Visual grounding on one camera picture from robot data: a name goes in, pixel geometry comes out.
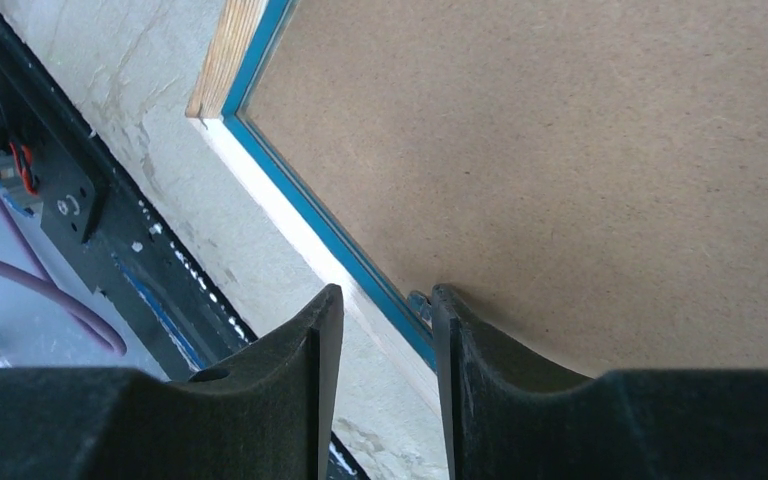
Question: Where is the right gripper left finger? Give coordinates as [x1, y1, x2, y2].
[0, 284, 344, 479]

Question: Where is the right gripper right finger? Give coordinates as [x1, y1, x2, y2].
[431, 285, 768, 479]

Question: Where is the blue wooden picture frame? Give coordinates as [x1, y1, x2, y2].
[186, 1, 440, 413]

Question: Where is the brown cardboard backing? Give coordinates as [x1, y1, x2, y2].
[246, 1, 768, 375]

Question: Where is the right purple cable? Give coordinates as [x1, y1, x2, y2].
[0, 158, 128, 358]

